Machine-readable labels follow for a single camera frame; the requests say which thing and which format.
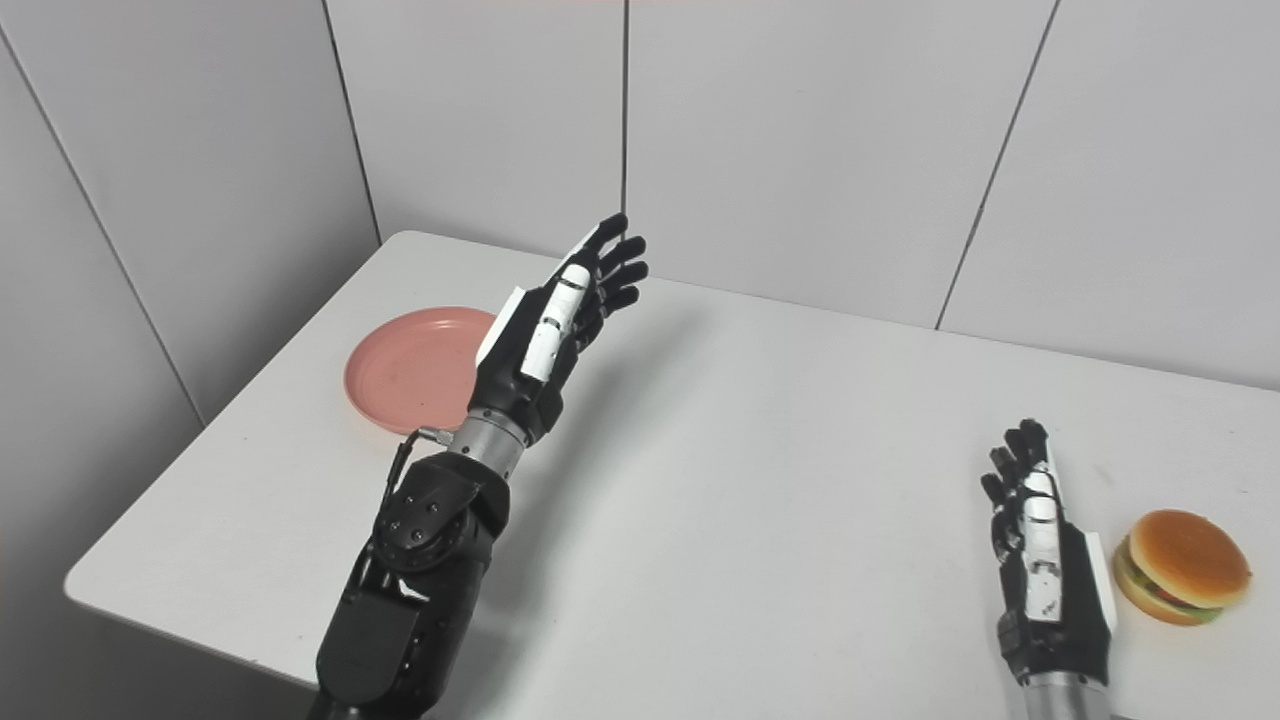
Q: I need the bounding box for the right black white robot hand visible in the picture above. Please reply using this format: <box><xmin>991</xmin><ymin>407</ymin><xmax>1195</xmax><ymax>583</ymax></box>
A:
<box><xmin>980</xmin><ymin>418</ymin><xmax>1117</xmax><ymax>689</ymax></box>

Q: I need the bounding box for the pink plastic plate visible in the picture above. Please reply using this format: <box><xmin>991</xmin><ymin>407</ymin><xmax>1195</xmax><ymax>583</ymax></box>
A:
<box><xmin>343</xmin><ymin>306</ymin><xmax>498</xmax><ymax>437</ymax></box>

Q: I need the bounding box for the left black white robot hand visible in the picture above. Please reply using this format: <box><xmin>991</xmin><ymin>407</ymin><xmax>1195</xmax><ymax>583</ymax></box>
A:
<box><xmin>467</xmin><ymin>212</ymin><xmax>650</xmax><ymax>446</ymax></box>

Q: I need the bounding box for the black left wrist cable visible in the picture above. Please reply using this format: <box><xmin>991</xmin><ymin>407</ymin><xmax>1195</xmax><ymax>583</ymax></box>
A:
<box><xmin>385</xmin><ymin>427</ymin><xmax>453</xmax><ymax>501</ymax></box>

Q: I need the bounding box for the toy hamburger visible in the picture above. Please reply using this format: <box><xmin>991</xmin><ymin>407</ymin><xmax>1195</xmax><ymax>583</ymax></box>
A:
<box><xmin>1113</xmin><ymin>509</ymin><xmax>1253</xmax><ymax>628</ymax></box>

